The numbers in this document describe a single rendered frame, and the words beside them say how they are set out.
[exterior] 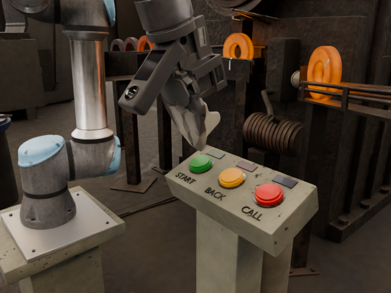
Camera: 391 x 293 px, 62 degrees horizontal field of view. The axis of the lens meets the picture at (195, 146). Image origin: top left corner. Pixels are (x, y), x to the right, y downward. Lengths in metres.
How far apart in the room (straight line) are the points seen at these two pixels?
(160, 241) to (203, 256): 0.82
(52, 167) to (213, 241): 0.52
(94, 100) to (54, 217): 0.34
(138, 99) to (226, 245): 0.27
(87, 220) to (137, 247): 0.43
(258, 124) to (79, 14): 0.68
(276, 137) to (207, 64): 0.69
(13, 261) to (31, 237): 0.08
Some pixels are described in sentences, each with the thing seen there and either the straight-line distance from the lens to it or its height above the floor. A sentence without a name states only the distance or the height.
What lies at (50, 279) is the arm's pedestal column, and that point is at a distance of 1.06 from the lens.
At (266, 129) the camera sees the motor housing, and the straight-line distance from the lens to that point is 1.17.
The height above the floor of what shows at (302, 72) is 0.70.
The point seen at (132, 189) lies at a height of 0.01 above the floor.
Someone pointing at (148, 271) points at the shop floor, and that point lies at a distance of 1.28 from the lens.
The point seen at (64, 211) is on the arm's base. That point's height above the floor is 0.35.
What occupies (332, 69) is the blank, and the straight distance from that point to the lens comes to 0.99.
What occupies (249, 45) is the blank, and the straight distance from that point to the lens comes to 1.44.
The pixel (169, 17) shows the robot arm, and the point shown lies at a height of 0.85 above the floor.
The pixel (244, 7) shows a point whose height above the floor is 0.91.
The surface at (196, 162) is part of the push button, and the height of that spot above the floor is 0.61.
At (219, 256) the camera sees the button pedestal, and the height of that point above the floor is 0.47.
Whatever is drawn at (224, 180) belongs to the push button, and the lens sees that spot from 0.52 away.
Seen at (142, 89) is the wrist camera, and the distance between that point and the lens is 0.45.
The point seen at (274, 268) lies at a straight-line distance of 0.75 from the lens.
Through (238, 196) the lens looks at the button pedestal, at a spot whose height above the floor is 0.59.
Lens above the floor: 0.83
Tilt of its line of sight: 20 degrees down
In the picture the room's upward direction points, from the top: straight up
